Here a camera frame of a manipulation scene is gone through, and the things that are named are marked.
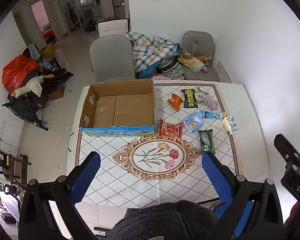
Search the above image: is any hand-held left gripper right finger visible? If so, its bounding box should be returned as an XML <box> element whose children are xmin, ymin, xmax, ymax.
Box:
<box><xmin>201</xmin><ymin>152</ymin><xmax>284</xmax><ymax>240</ymax></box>

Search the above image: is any red plastic bag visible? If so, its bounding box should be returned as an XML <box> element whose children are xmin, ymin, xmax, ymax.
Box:
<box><xmin>2</xmin><ymin>55</ymin><xmax>38</xmax><ymax>89</ymax></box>

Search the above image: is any black tripod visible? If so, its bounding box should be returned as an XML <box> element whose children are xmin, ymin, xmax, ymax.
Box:
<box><xmin>44</xmin><ymin>69</ymin><xmax>73</xmax><ymax>83</ymax></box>

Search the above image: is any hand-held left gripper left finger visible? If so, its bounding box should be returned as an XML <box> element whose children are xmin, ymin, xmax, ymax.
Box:
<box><xmin>19</xmin><ymin>151</ymin><xmax>102</xmax><ymax>240</ymax></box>

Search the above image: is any orange snack packet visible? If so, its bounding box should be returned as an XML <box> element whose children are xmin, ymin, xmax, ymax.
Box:
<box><xmin>167</xmin><ymin>93</ymin><xmax>183</xmax><ymax>111</ymax></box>

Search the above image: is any white plush goose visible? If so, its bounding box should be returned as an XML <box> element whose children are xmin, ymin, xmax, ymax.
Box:
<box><xmin>11</xmin><ymin>74</ymin><xmax>54</xmax><ymax>97</ymax></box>

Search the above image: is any black white patterned cloth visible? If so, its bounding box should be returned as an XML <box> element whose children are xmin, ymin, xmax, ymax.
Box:
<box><xmin>158</xmin><ymin>57</ymin><xmax>185</xmax><ymax>78</ymax></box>

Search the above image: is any white chair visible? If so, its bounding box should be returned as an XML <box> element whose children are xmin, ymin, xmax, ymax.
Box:
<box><xmin>98</xmin><ymin>19</ymin><xmax>129</xmax><ymax>38</ymax></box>

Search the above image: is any grey chair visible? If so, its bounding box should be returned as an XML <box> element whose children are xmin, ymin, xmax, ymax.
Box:
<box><xmin>181</xmin><ymin>31</ymin><xmax>220</xmax><ymax>82</ymax></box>
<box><xmin>89</xmin><ymin>35</ymin><xmax>136</xmax><ymax>83</ymax></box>

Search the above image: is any yellow packet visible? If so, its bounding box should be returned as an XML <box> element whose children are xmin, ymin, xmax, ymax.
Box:
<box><xmin>178</xmin><ymin>55</ymin><xmax>205</xmax><ymax>73</ymax></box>

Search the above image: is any yellow bag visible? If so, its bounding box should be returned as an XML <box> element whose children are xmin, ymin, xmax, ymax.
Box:
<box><xmin>40</xmin><ymin>44</ymin><xmax>56</xmax><ymax>58</ymax></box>

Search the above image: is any dark wooden chair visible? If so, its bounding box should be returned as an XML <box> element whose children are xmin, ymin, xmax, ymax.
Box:
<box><xmin>0</xmin><ymin>142</ymin><xmax>32</xmax><ymax>188</ymax></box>

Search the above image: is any dark fleece clothing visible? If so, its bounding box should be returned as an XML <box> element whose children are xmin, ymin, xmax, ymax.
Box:
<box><xmin>107</xmin><ymin>200</ymin><xmax>220</xmax><ymax>240</ymax></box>

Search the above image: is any purple cloth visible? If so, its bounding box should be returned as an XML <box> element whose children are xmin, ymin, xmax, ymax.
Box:
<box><xmin>201</xmin><ymin>96</ymin><xmax>220</xmax><ymax>111</ymax></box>

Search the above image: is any clear floral packet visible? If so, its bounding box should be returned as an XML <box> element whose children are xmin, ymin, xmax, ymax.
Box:
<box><xmin>194</xmin><ymin>87</ymin><xmax>210</xmax><ymax>99</ymax></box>

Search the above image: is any yellow tissue pack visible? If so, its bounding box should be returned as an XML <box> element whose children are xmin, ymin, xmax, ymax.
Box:
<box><xmin>222</xmin><ymin>116</ymin><xmax>240</xmax><ymax>136</ymax></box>

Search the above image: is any plaid blanket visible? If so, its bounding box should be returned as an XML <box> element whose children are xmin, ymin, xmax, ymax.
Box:
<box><xmin>125</xmin><ymin>31</ymin><xmax>183</xmax><ymax>79</ymax></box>

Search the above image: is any blue cartoon tissue pack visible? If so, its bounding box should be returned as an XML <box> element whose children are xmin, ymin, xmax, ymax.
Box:
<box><xmin>183</xmin><ymin>112</ymin><xmax>205</xmax><ymax>133</ymax></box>

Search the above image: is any dark green packet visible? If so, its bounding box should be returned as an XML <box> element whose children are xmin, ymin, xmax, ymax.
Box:
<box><xmin>197</xmin><ymin>129</ymin><xmax>215</xmax><ymax>155</ymax></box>

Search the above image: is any light blue soft packet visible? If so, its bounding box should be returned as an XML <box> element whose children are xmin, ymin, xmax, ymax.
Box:
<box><xmin>199</xmin><ymin>110</ymin><xmax>225</xmax><ymax>119</ymax></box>

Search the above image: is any small cardboard box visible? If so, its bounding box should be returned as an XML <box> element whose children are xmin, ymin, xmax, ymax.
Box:
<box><xmin>48</xmin><ymin>84</ymin><xmax>66</xmax><ymax>100</ymax></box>

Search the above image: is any black shoe wipes packet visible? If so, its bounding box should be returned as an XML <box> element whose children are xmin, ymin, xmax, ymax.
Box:
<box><xmin>181</xmin><ymin>88</ymin><xmax>200</xmax><ymax>108</ymax></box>

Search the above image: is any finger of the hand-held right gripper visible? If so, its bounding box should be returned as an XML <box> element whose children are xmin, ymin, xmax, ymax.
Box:
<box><xmin>274</xmin><ymin>134</ymin><xmax>300</xmax><ymax>171</ymax></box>

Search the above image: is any printed floral tablecloth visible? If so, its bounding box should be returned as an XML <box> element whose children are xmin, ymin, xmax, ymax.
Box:
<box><xmin>75</xmin><ymin>84</ymin><xmax>239</xmax><ymax>204</ymax></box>

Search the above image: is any red snack packet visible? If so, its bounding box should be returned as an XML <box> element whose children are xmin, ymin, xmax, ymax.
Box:
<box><xmin>159</xmin><ymin>119</ymin><xmax>183</xmax><ymax>138</ymax></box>

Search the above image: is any black folding frame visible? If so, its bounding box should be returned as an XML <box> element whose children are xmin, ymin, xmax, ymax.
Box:
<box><xmin>2</xmin><ymin>95</ymin><xmax>49</xmax><ymax>131</ymax></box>

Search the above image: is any leaning grey board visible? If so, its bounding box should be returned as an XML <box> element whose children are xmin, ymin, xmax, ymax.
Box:
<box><xmin>216</xmin><ymin>60</ymin><xmax>232</xmax><ymax>83</ymax></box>

